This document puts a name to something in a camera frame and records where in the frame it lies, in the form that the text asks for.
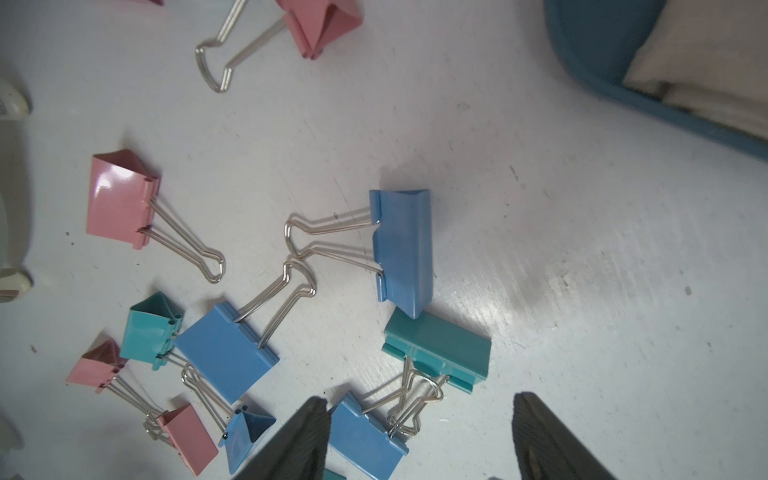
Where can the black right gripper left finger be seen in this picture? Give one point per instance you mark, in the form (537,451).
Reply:
(299,448)

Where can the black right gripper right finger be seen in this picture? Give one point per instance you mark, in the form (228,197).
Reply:
(545,448)

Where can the teal binder clip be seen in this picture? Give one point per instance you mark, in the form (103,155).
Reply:
(151,328)
(435,352)
(330,475)

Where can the blue binder clip centre low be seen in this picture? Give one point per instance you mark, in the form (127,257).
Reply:
(240,428)

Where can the blue binder clip mid right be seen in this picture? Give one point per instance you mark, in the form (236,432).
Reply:
(373,436)

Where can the pink binder clip lower left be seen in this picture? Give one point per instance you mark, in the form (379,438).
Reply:
(183,430)

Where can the blue binder clip centre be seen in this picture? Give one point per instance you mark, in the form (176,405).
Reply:
(226,351)

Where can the pink binder clip centre top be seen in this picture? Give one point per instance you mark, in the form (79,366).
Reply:
(124,205)

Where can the beige cloth napkin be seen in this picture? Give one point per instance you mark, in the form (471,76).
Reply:
(708,58)

